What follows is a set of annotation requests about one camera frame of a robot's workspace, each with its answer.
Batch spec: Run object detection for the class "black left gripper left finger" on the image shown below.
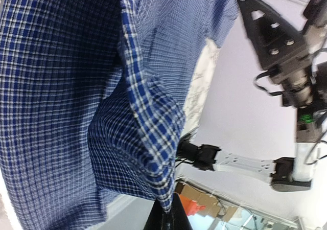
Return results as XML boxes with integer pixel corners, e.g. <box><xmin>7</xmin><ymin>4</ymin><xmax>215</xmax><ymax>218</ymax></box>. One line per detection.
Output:
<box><xmin>146</xmin><ymin>193</ymin><xmax>193</xmax><ymax>230</ymax></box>

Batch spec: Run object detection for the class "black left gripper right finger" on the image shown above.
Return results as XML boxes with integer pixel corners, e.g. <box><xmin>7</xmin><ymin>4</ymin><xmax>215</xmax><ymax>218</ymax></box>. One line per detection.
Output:
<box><xmin>237</xmin><ymin>0</ymin><xmax>307</xmax><ymax>70</ymax></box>

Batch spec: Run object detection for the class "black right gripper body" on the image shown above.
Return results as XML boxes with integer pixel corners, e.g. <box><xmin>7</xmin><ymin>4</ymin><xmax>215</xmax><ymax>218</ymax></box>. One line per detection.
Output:
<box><xmin>260</xmin><ymin>35</ymin><xmax>326</xmax><ymax>107</ymax></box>

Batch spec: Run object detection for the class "blue checked shirt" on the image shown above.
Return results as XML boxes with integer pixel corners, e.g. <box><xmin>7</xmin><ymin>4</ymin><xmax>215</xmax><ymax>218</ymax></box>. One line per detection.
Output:
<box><xmin>1</xmin><ymin>0</ymin><xmax>238</xmax><ymax>229</ymax></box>

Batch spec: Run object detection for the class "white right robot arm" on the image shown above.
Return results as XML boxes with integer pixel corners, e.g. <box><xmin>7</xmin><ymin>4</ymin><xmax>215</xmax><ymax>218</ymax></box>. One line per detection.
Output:
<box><xmin>177</xmin><ymin>0</ymin><xmax>326</xmax><ymax>192</ymax></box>

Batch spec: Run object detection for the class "orange object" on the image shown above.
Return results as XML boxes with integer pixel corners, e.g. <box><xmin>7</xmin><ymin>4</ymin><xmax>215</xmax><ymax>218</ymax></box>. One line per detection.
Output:
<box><xmin>179</xmin><ymin>195</ymin><xmax>206</xmax><ymax>216</ymax></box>

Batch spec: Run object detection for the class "cardboard box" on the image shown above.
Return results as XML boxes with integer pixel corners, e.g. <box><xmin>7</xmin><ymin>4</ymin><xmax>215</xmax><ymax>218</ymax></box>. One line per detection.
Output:
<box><xmin>175</xmin><ymin>182</ymin><xmax>238</xmax><ymax>222</ymax></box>

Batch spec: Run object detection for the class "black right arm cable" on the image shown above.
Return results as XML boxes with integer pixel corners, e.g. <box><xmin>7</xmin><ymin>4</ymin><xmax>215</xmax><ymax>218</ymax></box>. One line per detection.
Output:
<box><xmin>253</xmin><ymin>70</ymin><xmax>284</xmax><ymax>97</ymax></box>

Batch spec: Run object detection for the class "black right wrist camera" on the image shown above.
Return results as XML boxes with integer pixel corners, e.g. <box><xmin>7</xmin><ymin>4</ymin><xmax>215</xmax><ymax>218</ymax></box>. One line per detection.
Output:
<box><xmin>302</xmin><ymin>0</ymin><xmax>326</xmax><ymax>35</ymax></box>

